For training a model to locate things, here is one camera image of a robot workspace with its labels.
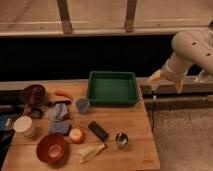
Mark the black rectangular block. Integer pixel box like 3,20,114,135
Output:
88,121,108,141

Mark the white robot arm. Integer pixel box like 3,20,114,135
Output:
148,30,213,93

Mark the small metal cup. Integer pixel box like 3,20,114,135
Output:
115,132,128,149

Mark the metal rail beam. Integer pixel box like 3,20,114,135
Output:
140,76,213,95

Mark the small blue cup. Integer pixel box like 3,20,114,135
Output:
75,98,90,114

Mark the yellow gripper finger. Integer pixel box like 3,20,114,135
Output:
148,70,161,84
175,81,183,94

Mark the orange round fruit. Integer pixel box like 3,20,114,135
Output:
69,128,84,144

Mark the green plastic tray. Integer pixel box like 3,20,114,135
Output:
87,71,139,106

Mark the blue sponge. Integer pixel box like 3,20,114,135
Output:
49,122,71,135

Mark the white paper cup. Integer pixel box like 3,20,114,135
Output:
13,116,36,138

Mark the red bowl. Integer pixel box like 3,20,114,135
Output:
36,134,67,165

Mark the crumpled grey blue cloth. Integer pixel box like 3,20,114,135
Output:
47,104,69,122

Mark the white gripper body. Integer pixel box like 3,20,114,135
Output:
161,64,186,82

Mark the black handled tool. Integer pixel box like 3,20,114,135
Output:
45,100,72,107

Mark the dark maroon bowl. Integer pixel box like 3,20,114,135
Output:
19,84,46,105

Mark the orange carrot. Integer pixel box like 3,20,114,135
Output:
54,91,73,100

